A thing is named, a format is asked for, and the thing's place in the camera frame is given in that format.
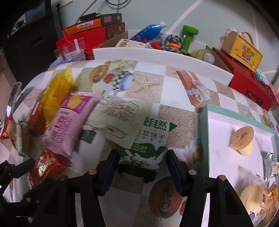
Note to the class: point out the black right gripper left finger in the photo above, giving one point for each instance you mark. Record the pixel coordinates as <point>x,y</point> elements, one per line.
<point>94,184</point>

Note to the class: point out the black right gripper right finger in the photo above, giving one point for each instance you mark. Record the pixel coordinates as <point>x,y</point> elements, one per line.
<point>190,184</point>

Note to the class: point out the large red cake packet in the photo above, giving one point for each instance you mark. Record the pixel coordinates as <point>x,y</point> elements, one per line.
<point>49,165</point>

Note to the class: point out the green white biscuit packet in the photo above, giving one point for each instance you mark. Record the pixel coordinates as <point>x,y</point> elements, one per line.
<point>148,150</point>

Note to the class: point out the pink bread packet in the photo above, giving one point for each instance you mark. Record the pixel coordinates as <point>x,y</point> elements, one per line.
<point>65,128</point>

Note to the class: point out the pale yellow snack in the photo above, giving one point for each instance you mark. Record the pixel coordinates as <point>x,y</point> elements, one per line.
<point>259,197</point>

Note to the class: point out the cream printed snack bag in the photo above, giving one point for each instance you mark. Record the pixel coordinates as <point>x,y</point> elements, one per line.
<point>120,120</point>

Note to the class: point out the white green small snack packet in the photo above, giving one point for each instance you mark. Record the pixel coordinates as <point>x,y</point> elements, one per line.
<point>270,162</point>

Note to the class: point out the red round-logo snack bag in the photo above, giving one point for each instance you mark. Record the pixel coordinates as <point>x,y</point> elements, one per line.
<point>9,130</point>

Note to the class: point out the small dark red packet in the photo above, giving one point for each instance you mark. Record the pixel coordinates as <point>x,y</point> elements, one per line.
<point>36,121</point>

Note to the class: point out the clear round biscuit packet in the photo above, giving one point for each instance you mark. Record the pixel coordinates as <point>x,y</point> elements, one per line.
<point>22,138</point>

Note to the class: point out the yellow bread packet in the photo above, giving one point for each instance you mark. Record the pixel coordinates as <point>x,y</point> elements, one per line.
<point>55,94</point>

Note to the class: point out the teal rimmed white tray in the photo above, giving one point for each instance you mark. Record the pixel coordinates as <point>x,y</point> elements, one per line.
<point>216,127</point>

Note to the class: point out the patterned tablecloth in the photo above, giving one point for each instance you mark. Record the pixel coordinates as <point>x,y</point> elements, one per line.
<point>126,203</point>

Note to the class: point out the red box with cutout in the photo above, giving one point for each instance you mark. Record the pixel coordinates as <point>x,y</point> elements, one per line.
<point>245,82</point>

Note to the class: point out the white foam board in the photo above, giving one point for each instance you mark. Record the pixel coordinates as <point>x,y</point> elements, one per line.
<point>166,58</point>

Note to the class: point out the light blue flat box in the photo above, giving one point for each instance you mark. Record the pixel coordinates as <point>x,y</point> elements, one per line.
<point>71,59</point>

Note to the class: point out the clear plastic bottle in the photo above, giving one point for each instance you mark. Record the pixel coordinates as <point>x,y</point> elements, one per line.
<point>203,55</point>

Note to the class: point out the clear plastic box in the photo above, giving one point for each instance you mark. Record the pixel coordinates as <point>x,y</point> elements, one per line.
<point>66,49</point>

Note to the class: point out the colourful toy pile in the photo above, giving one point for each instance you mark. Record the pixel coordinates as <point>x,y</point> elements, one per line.
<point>170,43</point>

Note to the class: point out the yellow card box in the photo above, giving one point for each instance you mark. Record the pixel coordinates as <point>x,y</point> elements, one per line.
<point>126,43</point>

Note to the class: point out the large red gift box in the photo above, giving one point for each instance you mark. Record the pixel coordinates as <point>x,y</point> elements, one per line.
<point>93,38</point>

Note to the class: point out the green dumbbell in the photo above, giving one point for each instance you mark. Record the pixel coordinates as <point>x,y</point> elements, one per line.
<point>189,32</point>

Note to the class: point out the blue bead bottle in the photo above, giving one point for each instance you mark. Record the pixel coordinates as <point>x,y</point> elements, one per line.
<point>149,33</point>

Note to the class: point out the orange long box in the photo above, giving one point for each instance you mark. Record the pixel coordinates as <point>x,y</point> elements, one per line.
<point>92,23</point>

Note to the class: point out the black cabinet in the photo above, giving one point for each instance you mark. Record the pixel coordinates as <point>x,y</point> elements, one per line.
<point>28,37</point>

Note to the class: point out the black power adapter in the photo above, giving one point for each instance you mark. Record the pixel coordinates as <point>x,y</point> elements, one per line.
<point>89,16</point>

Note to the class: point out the yellow handled gift box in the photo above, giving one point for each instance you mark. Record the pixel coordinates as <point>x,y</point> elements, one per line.
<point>240,46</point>

